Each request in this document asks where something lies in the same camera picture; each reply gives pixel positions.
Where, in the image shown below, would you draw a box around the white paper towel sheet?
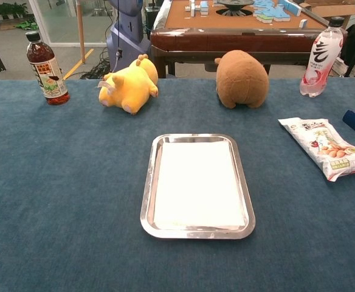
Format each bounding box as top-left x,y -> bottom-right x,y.
153,141 -> 246,229

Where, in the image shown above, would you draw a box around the silver metal tray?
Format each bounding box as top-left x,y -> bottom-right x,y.
139,133 -> 256,240

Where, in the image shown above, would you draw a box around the yellow plush toy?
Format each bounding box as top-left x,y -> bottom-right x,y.
97,54 -> 159,116

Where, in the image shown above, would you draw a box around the brown capybara plush toy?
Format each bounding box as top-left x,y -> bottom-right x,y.
214,50 -> 270,110

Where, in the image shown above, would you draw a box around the brown wooden mahjong table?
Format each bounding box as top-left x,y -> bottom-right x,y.
150,0 -> 348,79

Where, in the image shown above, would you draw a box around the stacked blue mahjong tiles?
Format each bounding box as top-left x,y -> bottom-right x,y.
185,0 -> 210,16

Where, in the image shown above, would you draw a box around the brown tea bottle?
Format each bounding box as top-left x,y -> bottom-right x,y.
25,30 -> 71,106

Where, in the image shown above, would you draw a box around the thin wooden pole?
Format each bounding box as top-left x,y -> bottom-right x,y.
75,0 -> 86,64

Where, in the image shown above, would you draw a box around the white nut snack bag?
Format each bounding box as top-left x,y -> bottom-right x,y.
278,117 -> 355,182

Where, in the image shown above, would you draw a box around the black mahjong table hub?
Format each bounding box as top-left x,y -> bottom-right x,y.
216,0 -> 255,16

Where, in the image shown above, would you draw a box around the blue felt table cover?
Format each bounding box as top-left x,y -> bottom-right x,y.
0,77 -> 355,292

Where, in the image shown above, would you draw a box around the clear pink-label water bottle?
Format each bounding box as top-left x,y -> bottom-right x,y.
299,16 -> 345,98

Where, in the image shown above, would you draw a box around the blue mahjong tile heap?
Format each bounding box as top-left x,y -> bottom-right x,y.
253,0 -> 294,24

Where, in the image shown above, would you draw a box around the long blue mahjong tile row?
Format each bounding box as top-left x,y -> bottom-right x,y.
279,0 -> 303,16

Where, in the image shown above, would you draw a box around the brown cardboard box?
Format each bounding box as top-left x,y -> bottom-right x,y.
302,0 -> 355,21

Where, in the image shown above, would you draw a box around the green potted plants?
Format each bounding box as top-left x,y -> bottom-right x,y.
0,2 -> 29,22

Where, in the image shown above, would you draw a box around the black floor cable tangle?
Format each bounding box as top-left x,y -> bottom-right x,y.
80,47 -> 117,80

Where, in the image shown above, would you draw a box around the dangling cable with black plug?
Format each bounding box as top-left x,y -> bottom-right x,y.
115,0 -> 123,59

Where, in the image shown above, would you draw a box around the blue grey machine pedestal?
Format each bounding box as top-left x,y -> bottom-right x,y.
106,0 -> 151,72

